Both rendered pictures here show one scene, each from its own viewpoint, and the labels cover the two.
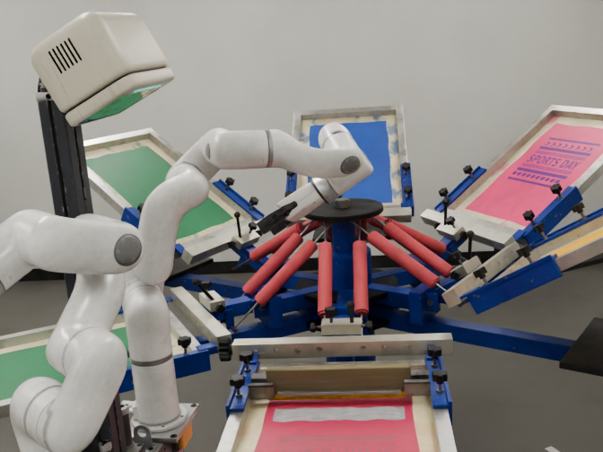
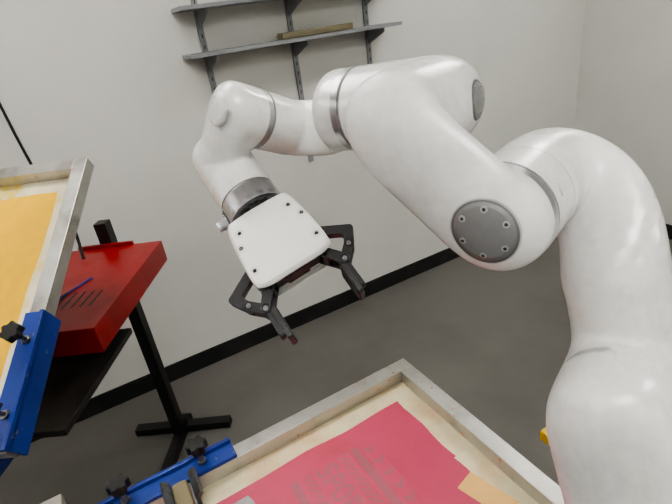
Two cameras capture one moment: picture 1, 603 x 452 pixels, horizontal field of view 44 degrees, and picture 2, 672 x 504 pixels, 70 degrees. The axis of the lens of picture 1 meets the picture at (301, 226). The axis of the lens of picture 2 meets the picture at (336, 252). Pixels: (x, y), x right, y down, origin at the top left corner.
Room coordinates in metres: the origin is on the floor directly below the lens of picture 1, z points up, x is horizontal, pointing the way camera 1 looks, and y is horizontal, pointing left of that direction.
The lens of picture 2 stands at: (1.96, 0.47, 1.82)
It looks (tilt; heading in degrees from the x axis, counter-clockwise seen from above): 26 degrees down; 238
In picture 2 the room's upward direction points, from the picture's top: 8 degrees counter-clockwise
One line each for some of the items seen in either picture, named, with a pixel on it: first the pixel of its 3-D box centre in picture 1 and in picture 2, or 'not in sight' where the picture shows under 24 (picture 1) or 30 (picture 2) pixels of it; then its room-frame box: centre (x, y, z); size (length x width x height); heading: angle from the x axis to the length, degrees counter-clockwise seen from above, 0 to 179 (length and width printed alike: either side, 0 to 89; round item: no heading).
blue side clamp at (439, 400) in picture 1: (437, 387); (169, 489); (1.93, -0.35, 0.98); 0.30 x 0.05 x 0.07; 174
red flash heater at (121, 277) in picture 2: not in sight; (74, 295); (1.94, -1.31, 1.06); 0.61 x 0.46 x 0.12; 54
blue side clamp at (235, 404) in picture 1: (244, 391); not in sight; (1.99, 0.20, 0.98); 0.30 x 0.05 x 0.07; 174
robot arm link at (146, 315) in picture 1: (146, 322); not in sight; (1.57, 0.36, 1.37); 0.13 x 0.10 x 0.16; 16
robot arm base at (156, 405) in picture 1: (149, 388); not in sight; (1.56, 0.37, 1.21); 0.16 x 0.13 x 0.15; 78
